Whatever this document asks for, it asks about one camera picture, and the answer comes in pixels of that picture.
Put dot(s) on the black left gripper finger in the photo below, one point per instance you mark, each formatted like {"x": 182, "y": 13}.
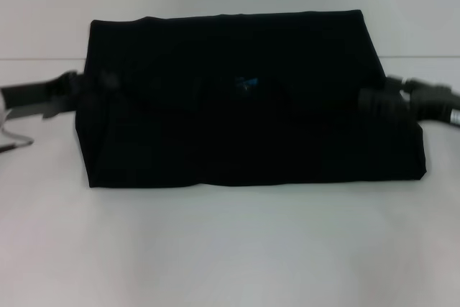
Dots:
{"x": 106, "y": 80}

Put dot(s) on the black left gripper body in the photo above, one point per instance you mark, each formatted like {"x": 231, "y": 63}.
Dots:
{"x": 39, "y": 96}

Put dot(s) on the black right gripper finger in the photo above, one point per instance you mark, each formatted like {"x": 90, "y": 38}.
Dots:
{"x": 384, "y": 102}
{"x": 399, "y": 83}

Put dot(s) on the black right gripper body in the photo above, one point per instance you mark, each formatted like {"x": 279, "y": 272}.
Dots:
{"x": 436, "y": 102}

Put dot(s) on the black t-shirt with white print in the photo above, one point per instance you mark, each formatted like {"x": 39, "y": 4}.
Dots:
{"x": 233, "y": 134}

